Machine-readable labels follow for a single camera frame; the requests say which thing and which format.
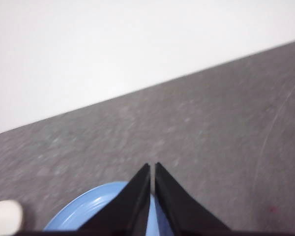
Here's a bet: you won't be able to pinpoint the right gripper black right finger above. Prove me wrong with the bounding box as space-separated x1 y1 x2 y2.
155 162 231 233

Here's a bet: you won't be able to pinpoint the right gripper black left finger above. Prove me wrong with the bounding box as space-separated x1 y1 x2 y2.
77 163 151 233

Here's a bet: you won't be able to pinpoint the blue plate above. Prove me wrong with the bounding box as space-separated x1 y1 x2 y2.
43 181 174 233

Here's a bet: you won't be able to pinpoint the white plate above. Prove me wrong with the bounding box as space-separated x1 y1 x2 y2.
0 200 24 234

